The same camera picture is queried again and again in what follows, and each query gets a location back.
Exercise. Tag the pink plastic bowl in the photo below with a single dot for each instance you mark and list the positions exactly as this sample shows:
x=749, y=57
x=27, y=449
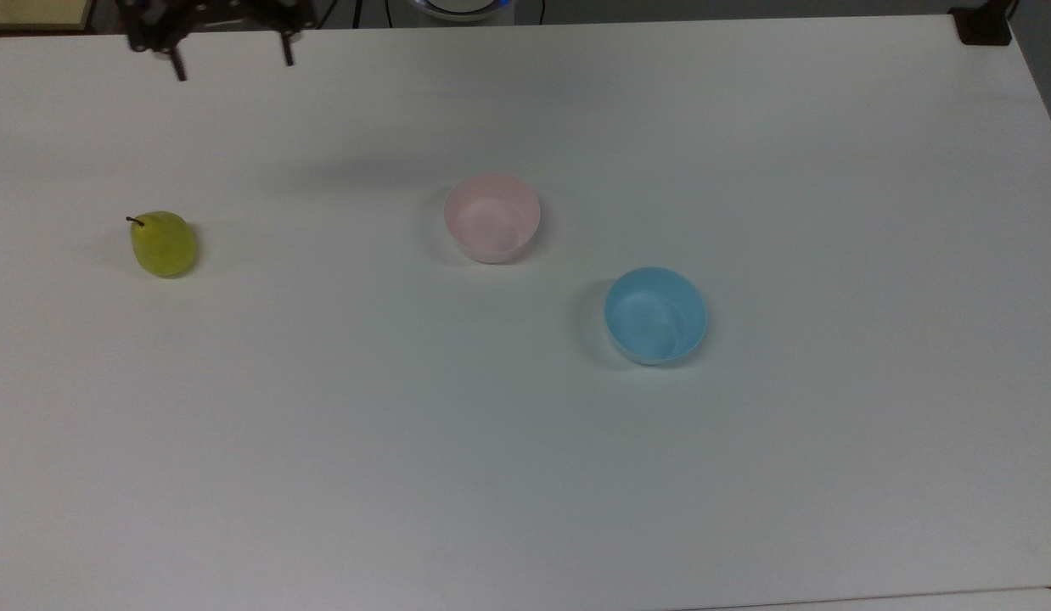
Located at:
x=491, y=219

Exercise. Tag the blue plastic bowl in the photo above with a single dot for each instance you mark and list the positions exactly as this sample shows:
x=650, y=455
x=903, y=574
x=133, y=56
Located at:
x=655, y=316

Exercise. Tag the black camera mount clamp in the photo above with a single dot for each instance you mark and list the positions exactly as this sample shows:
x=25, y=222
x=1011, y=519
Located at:
x=984, y=24

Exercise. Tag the green pear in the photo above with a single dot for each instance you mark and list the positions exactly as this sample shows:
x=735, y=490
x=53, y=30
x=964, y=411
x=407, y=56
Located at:
x=165, y=246

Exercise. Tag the yellowish wooden board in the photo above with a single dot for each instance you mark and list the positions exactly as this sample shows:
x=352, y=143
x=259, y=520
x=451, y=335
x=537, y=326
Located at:
x=35, y=13

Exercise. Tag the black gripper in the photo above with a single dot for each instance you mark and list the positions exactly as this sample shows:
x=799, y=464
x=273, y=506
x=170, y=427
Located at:
x=220, y=6

